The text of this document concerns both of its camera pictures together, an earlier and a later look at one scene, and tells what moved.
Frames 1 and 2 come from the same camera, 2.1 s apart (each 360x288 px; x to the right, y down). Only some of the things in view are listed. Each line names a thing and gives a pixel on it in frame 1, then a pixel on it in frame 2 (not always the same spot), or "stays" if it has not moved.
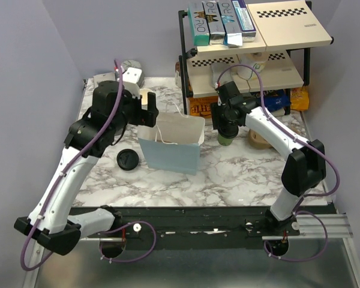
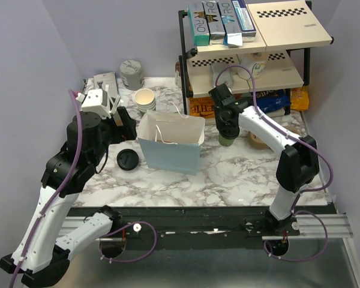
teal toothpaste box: x=198 y=23 stays
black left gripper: x=143 y=116 to x=126 y=130
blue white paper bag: x=173 y=145 stays
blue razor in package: x=105 y=77 stays
